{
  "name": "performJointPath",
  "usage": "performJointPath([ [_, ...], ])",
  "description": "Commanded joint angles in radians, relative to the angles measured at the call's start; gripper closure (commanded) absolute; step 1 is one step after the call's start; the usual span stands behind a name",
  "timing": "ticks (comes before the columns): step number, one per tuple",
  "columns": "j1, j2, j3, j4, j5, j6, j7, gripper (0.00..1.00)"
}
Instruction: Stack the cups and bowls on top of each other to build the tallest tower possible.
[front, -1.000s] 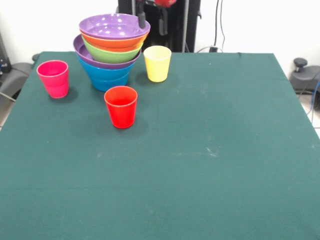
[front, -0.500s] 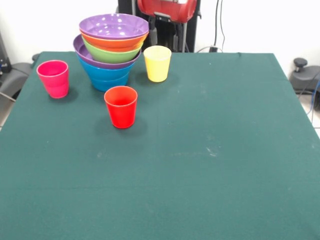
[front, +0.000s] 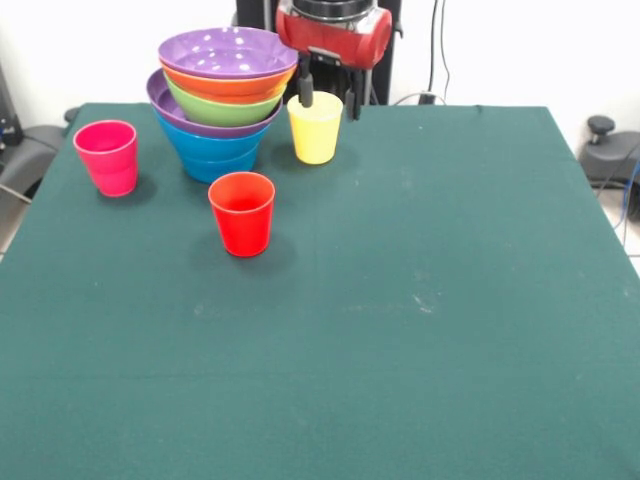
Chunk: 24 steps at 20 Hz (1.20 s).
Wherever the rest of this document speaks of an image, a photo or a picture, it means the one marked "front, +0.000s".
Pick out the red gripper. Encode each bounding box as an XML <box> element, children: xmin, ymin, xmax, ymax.
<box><xmin>275</xmin><ymin>1</ymin><xmax>394</xmax><ymax>122</ymax></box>

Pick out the yellow plastic cup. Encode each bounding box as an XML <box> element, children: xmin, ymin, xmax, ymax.
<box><xmin>287</xmin><ymin>90</ymin><xmax>344</xmax><ymax>165</ymax></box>

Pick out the orange plastic bowl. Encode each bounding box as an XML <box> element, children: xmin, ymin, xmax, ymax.
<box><xmin>160</xmin><ymin>59</ymin><xmax>298</xmax><ymax>99</ymax></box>

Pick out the green plastic bowl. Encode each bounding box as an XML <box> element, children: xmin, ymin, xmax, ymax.
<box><xmin>163</xmin><ymin>74</ymin><xmax>289</xmax><ymax>128</ymax></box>

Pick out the purple plastic bowl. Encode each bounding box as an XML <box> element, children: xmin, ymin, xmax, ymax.
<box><xmin>145</xmin><ymin>68</ymin><xmax>284</xmax><ymax>140</ymax></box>
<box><xmin>157</xmin><ymin>27</ymin><xmax>300</xmax><ymax>82</ymax></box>

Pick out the large blue plastic bowl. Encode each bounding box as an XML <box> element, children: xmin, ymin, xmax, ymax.
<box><xmin>152</xmin><ymin>108</ymin><xmax>274</xmax><ymax>169</ymax></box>

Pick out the red plastic cup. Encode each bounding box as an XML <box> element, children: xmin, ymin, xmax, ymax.
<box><xmin>208</xmin><ymin>171</ymin><xmax>277</xmax><ymax>258</ymax></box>

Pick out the small teal plastic bowl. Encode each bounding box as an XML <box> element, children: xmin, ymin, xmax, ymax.
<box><xmin>180</xmin><ymin>149</ymin><xmax>260</xmax><ymax>184</ymax></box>

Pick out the dark green tablecloth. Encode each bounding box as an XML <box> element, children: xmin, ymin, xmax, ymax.
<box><xmin>0</xmin><ymin>102</ymin><xmax>640</xmax><ymax>480</ymax></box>

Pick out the pink plastic cup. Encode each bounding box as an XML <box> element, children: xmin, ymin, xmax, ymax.
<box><xmin>72</xmin><ymin>119</ymin><xmax>139</xmax><ymax>198</ymax></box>

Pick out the grey equipment base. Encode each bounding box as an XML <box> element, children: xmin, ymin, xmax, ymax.
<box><xmin>0</xmin><ymin>64</ymin><xmax>67</xmax><ymax>201</ymax></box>

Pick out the black wall cable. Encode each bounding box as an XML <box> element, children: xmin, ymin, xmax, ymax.
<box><xmin>422</xmin><ymin>34</ymin><xmax>451</xmax><ymax>106</ymax></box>

